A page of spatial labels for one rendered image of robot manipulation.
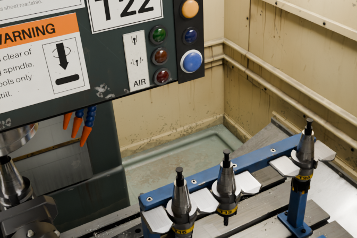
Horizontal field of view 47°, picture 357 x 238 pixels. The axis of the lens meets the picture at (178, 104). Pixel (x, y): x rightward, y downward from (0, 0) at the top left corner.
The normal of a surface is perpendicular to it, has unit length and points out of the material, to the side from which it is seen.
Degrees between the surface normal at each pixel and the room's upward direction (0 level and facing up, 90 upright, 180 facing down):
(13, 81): 90
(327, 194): 24
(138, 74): 90
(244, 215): 0
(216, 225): 0
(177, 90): 90
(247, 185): 0
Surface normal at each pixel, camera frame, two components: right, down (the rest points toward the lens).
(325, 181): -0.41, -0.66
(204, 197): -0.05, -0.85
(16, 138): 0.79, 0.29
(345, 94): -0.89, 0.28
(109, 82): 0.45, 0.45
